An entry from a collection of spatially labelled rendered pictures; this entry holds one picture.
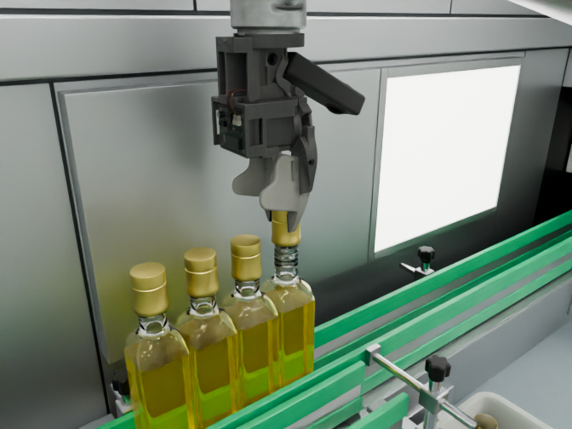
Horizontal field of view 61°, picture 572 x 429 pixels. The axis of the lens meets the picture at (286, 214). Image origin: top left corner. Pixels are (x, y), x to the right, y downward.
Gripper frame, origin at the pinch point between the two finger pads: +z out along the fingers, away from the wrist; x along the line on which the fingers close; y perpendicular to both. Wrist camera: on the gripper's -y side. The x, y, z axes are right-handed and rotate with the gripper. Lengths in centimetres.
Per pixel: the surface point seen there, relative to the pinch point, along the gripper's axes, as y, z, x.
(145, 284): 18.1, 2.4, 2.2
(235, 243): 7.1, 1.6, 0.4
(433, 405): -10.7, 22.2, 15.9
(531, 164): -87, 12, -17
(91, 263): 19.9, 5.4, -11.5
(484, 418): -29.3, 37.1, 12.9
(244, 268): 6.7, 4.4, 1.6
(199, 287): 12.4, 4.7, 1.9
